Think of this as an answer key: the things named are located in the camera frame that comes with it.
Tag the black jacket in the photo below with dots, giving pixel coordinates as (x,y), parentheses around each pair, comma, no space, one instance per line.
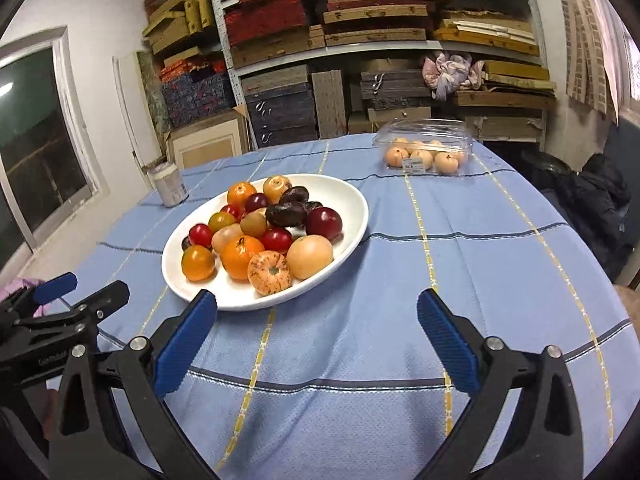
(595,200)

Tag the blue checked tablecloth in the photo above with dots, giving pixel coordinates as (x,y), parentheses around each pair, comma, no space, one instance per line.
(400,285)

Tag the striped orange melon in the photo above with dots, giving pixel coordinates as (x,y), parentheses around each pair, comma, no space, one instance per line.
(270,272)

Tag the cluster of pale orange fruits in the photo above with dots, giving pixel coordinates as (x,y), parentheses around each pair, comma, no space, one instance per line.
(395,156)

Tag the dark red plum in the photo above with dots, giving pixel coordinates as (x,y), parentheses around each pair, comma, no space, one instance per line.
(324,222)
(257,202)

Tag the grey can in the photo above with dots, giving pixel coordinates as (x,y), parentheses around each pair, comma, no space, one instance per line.
(169,185)

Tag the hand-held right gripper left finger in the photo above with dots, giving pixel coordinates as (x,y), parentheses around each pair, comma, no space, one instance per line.
(185,345)

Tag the speckled tan fruit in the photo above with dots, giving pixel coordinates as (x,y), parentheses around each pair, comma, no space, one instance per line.
(276,187)

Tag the large red tomato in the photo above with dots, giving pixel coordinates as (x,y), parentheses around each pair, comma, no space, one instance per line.
(276,239)

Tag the grey metal shelf unit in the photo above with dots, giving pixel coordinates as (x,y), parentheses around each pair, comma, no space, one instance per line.
(238,90)

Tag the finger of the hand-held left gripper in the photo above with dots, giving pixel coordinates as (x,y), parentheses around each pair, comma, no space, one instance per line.
(50,340)
(55,285)

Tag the window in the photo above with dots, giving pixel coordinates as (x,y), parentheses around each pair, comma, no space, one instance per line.
(40,150)

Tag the brown wrinkled passion fruit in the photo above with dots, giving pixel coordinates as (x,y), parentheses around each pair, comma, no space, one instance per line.
(314,206)

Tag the purple cloth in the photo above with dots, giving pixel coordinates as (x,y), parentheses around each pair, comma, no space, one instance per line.
(12,287)

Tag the hanging brick-pattern sheet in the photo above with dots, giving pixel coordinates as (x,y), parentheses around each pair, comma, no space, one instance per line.
(585,50)

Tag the small dark purple fruit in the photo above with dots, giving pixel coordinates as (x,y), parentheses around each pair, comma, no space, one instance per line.
(185,242)

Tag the small red tomato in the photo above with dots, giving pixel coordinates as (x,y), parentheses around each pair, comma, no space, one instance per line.
(232,210)
(201,234)

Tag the pile of patterned boxes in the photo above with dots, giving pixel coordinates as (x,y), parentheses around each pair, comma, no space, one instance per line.
(195,95)

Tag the dark purple passion fruit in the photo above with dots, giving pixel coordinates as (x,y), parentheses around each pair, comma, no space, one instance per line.
(295,194)
(286,214)

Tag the cardboard box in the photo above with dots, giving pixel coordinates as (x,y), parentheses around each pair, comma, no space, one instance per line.
(210,145)

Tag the yellow tomato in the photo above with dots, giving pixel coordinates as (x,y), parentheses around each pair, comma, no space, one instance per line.
(222,221)

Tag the clear plastic clamshell box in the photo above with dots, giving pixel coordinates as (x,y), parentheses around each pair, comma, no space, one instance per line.
(425,130)

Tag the shelf with folded fabrics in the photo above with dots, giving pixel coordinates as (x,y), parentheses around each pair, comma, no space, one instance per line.
(280,105)

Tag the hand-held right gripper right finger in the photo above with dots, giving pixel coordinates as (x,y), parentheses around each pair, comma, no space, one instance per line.
(447,345)

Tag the large tan round fruit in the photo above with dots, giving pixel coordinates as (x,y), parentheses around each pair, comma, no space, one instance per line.
(309,256)

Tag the orange tomato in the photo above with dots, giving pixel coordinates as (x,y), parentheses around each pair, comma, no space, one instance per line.
(198,262)

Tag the white oval plate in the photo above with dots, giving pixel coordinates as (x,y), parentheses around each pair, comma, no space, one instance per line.
(225,294)

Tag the pink crumpled cloth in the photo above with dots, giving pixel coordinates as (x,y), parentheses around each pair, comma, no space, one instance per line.
(450,75)

